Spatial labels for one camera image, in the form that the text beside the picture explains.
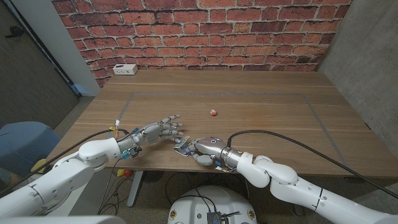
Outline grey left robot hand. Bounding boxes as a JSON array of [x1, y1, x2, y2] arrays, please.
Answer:
[[123, 114, 185, 154]]

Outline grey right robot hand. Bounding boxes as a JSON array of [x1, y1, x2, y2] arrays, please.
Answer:
[[185, 136, 230, 167]]

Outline black round fan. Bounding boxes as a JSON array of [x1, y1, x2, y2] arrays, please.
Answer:
[[142, 170, 165, 185]]

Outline red yellow stop button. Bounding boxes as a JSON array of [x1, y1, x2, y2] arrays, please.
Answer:
[[116, 168, 134, 179]]

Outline white round robot torso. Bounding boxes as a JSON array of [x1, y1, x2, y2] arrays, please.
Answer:
[[167, 185, 259, 224]]

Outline grey table leg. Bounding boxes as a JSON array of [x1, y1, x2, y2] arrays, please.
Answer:
[[291, 203, 306, 217], [126, 170, 145, 208]]

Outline white power strip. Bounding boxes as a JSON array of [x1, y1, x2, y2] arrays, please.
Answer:
[[112, 63, 139, 76]]

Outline grey module on torso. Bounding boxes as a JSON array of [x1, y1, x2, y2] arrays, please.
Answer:
[[206, 210, 241, 224]]

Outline red brick print backdrop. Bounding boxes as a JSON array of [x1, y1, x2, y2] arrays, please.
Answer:
[[51, 0, 354, 88]]

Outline yellow object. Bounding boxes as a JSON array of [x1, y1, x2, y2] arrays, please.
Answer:
[[30, 158, 48, 174]]

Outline blue grey rounded chair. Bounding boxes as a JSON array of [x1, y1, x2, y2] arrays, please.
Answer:
[[0, 121, 62, 177]]

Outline grey perforated door panel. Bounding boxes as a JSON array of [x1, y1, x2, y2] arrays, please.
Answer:
[[0, 0, 80, 130]]

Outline black looped floor cable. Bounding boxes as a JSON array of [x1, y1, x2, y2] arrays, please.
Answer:
[[164, 172, 219, 213]]

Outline thin black cable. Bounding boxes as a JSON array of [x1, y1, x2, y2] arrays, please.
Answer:
[[96, 157, 126, 216]]

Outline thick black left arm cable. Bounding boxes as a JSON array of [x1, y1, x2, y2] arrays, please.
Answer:
[[0, 128, 131, 194]]

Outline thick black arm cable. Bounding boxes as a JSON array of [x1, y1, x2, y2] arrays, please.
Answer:
[[0, 128, 131, 194], [226, 129, 398, 200]]

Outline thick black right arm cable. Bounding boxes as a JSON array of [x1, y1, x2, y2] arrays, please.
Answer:
[[226, 129, 398, 200]]

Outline black door handle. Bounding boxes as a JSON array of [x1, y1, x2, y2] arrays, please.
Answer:
[[5, 25, 25, 39]]

